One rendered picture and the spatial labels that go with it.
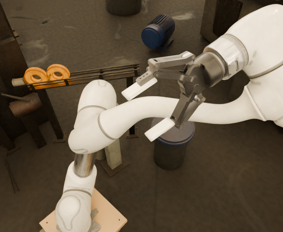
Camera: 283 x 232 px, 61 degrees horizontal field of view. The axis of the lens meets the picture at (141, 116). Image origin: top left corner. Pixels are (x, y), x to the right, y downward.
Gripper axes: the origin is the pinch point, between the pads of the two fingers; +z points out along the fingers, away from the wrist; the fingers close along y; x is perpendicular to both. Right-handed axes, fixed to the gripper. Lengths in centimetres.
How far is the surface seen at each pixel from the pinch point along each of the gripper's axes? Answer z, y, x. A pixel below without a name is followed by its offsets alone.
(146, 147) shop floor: -9, 129, 102
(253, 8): -178, 96, 140
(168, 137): -22, 94, 68
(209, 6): -179, 107, 209
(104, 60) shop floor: -35, 106, 237
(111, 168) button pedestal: 25, 117, 96
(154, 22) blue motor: -110, 94, 226
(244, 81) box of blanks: -113, 121, 91
